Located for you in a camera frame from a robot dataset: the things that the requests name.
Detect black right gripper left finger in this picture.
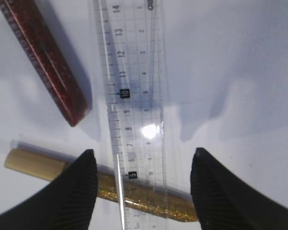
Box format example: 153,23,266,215
0,149,98,230

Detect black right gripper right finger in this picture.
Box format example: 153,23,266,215
190,148,288,230

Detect gold glitter pen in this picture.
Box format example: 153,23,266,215
4,149,198,222

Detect red glitter pen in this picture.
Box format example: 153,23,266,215
0,0,88,127

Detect clear plastic ruler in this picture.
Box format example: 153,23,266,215
92,0,167,230

